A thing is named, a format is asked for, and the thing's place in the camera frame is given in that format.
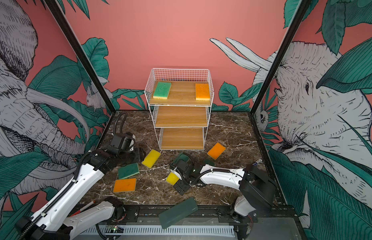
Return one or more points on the yellow sponge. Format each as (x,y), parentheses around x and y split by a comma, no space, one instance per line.
(151,158)
(172,179)

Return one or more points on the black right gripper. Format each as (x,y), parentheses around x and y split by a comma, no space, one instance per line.
(182,187)

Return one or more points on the bright green sponge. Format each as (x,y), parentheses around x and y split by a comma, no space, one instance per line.
(162,90)

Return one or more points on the white wire three-tier shelf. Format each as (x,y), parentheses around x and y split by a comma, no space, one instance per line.
(180,122)

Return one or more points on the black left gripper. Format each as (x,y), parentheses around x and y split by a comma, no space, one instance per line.
(139,155)

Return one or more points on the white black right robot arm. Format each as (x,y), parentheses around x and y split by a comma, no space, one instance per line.
(256,187)

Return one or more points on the large dark green foam block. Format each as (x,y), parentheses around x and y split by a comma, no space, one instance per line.
(178,212)

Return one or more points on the red white marker pen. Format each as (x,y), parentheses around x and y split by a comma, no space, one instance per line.
(83,208)

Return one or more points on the dark green sponge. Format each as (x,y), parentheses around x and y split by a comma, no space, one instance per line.
(209,162)
(182,157)
(128,171)

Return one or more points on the white ribbed front rail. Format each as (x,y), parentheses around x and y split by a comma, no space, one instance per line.
(147,230)

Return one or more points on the blue marker pen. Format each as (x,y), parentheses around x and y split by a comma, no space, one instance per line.
(259,161)

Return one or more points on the orange sponge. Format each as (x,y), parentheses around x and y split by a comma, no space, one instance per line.
(202,92)
(216,151)
(125,185)

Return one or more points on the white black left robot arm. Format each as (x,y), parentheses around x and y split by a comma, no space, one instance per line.
(53,221)

